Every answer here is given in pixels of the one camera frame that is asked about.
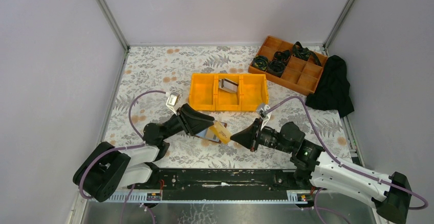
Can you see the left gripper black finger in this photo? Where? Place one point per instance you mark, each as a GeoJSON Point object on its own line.
{"type": "Point", "coordinates": [190, 114]}
{"type": "Point", "coordinates": [193, 128]}

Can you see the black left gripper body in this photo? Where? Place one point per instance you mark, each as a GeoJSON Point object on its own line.
{"type": "Point", "coordinates": [183, 119]}

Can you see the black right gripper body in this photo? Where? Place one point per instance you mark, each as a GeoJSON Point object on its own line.
{"type": "Point", "coordinates": [256, 135]}

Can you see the brown leather card holder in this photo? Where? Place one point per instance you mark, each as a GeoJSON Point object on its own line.
{"type": "Point", "coordinates": [207, 135]}

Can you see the gold VIP credit card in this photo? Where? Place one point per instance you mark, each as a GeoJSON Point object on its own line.
{"type": "Point", "coordinates": [219, 129]}

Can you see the yellow plastic bin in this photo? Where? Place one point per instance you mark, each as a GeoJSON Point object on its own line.
{"type": "Point", "coordinates": [254, 91]}
{"type": "Point", "coordinates": [202, 92]}
{"type": "Point", "coordinates": [226, 101]}

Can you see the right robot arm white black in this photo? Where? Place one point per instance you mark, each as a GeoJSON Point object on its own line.
{"type": "Point", "coordinates": [388, 194]}

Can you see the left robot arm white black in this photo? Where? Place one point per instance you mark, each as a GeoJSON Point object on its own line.
{"type": "Point", "coordinates": [108, 168]}

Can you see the wooden compartment tray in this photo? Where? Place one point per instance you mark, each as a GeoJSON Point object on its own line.
{"type": "Point", "coordinates": [299, 75]}

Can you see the rolled tie dark brown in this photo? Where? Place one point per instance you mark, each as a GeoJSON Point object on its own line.
{"type": "Point", "coordinates": [276, 68]}

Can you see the rolled tie green yellow pattern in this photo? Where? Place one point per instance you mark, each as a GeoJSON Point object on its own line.
{"type": "Point", "coordinates": [260, 62]}

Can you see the black cloth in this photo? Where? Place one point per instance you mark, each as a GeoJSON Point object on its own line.
{"type": "Point", "coordinates": [333, 89]}

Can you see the rolled tie dark orange pattern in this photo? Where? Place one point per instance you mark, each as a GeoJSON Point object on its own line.
{"type": "Point", "coordinates": [282, 56]}

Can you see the loose dark floral tie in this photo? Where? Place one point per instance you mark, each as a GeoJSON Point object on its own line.
{"type": "Point", "coordinates": [302, 53]}

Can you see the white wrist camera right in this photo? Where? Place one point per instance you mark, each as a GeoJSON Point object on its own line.
{"type": "Point", "coordinates": [264, 114]}

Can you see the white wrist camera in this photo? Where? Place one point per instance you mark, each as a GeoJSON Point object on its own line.
{"type": "Point", "coordinates": [264, 114]}
{"type": "Point", "coordinates": [171, 101]}

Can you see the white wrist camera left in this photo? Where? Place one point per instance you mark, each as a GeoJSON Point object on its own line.
{"type": "Point", "coordinates": [171, 101]}

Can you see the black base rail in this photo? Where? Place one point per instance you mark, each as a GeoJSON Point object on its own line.
{"type": "Point", "coordinates": [226, 184]}

